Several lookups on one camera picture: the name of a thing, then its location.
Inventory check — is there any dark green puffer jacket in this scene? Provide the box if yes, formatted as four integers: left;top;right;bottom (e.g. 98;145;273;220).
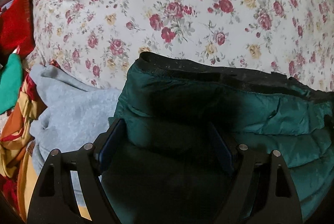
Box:
102;52;333;223

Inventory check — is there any yellow red rose blanket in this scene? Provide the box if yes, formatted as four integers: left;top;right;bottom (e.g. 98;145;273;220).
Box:
1;70;46;222

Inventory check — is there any light grey sweater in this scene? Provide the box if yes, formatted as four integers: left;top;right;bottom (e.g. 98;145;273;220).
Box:
29;65;121;174

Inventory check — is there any teal green garment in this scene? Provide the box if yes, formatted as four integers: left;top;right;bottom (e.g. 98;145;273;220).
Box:
0;53;23;114

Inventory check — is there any red garment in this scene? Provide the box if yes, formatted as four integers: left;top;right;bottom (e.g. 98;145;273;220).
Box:
1;0;35;60

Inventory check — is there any floral white quilt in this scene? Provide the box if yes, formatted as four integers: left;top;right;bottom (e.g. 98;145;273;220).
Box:
27;0;333;91

